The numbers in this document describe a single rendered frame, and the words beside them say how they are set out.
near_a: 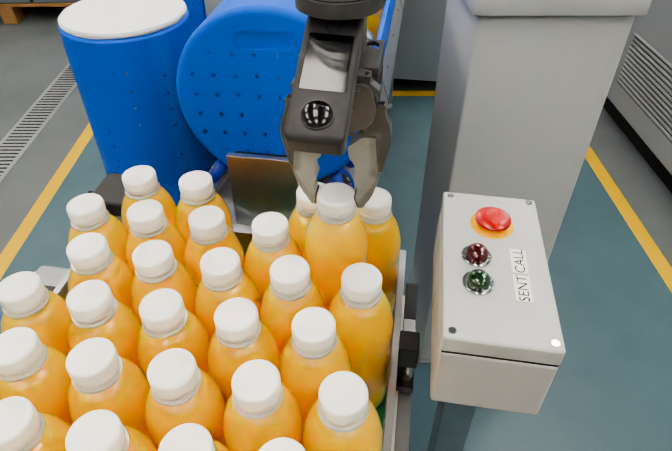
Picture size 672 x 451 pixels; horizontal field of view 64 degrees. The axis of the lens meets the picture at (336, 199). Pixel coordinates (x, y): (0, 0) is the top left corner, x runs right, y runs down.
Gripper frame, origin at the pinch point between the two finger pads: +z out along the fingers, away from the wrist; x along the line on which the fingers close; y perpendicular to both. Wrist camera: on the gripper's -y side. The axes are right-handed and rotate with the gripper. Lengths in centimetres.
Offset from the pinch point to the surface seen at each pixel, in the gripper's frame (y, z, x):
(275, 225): -0.4, 4.1, 6.4
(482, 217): 2.0, 2.2, -14.8
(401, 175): 158, 114, -5
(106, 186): 13.5, 13.1, 35.4
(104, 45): 57, 12, 58
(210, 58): 24.0, -2.6, 21.1
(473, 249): -2.9, 2.2, -13.7
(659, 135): 181, 96, -116
